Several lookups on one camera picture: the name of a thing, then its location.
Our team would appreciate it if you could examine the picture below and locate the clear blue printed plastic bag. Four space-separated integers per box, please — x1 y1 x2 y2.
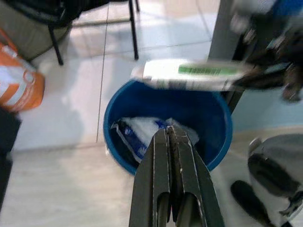
110 116 199 164

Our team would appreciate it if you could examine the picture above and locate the orange white shopping bag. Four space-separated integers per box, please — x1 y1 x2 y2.
0 28 45 112

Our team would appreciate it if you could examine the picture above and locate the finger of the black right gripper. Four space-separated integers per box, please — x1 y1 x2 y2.
233 63 287 89

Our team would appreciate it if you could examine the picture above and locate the blue round waste bin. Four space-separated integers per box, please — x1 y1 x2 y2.
103 79 234 177

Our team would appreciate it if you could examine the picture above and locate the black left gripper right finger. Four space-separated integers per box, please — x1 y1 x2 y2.
169 127 225 227

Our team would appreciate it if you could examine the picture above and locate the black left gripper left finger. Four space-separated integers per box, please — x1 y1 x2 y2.
129 129 172 227

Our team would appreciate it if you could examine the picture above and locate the white green snack package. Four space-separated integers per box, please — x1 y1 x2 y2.
130 59 256 92

